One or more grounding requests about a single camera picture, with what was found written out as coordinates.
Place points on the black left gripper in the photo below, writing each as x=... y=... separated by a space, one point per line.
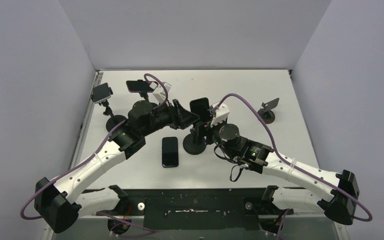
x=180 y=118

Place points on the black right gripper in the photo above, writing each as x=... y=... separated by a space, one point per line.
x=210 y=127

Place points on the black round-base stand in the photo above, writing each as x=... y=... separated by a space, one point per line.
x=146 y=98
x=193 y=148
x=113 y=119

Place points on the black smartphone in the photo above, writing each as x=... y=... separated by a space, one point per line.
x=169 y=152
x=201 y=107

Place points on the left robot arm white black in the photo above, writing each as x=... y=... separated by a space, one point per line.
x=62 y=200

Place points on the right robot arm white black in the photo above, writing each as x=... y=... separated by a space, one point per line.
x=331 y=193

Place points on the grey smartphone on left stand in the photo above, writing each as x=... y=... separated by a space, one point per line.
x=101 y=93

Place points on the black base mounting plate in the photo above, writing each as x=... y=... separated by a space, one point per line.
x=199 y=209

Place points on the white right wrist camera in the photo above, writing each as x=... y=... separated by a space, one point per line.
x=220 y=115

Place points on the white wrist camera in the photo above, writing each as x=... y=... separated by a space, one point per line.
x=159 y=92
x=220 y=115

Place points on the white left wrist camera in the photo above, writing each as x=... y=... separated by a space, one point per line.
x=159 y=92

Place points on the aluminium table frame rail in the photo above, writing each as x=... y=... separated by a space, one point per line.
x=76 y=158

